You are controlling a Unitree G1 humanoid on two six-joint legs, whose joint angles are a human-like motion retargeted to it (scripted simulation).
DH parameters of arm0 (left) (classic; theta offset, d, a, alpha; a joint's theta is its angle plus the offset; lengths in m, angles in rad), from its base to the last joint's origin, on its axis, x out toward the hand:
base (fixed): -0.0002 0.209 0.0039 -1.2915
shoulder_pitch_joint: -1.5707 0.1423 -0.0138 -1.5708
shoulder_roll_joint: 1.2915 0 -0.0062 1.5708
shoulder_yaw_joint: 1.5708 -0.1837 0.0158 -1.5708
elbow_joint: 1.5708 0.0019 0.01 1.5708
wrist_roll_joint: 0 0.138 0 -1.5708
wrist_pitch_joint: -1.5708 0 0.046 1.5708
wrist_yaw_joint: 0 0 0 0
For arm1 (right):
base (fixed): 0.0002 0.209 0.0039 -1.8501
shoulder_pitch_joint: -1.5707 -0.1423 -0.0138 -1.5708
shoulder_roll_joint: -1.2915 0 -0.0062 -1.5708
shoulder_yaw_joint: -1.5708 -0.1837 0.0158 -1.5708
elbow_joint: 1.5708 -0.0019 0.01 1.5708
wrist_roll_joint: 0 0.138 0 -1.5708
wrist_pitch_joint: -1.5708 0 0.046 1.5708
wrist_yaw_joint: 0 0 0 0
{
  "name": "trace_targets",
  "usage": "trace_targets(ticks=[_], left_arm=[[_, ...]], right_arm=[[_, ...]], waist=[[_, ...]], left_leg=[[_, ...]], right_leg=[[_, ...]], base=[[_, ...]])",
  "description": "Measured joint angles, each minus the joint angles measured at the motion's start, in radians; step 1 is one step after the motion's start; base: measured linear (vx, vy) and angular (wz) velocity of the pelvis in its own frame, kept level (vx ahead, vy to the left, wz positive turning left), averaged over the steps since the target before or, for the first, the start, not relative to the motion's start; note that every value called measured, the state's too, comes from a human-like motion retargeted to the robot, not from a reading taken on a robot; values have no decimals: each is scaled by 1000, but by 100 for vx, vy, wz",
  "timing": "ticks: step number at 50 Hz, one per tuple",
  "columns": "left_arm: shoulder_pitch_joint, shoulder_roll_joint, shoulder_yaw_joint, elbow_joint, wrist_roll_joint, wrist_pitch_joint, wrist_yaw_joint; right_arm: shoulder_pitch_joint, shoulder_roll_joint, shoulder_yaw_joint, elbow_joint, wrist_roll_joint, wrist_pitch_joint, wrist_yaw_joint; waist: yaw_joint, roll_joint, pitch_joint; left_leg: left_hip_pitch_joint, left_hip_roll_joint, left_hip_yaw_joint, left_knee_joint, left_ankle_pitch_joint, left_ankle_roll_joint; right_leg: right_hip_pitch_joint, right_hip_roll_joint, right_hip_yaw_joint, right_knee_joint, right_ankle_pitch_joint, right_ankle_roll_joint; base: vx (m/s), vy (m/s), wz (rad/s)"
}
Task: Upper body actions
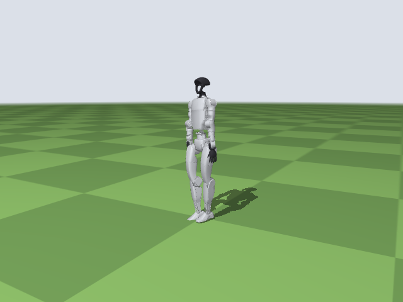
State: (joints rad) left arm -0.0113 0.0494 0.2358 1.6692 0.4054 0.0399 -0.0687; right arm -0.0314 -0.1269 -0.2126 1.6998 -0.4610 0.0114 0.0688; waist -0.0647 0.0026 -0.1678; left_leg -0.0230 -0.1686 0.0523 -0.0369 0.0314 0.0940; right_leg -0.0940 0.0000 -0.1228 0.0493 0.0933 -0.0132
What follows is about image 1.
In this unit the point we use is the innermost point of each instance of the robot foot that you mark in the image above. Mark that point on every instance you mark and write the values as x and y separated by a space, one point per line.
205 217
196 215

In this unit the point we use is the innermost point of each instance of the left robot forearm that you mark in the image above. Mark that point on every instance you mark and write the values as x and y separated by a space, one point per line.
211 134

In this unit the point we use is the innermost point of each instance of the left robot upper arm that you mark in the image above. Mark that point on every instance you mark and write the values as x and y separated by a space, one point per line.
211 104

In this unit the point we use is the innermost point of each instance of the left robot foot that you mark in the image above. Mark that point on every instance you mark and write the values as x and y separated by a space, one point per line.
205 217

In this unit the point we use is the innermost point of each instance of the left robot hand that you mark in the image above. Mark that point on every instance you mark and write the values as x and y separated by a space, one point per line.
212 154

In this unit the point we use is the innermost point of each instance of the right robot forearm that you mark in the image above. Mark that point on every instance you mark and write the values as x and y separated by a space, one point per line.
189 135

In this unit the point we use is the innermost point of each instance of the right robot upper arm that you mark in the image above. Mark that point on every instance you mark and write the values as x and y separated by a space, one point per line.
188 122

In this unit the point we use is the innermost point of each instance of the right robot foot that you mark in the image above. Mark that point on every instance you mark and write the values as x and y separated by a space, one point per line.
196 215

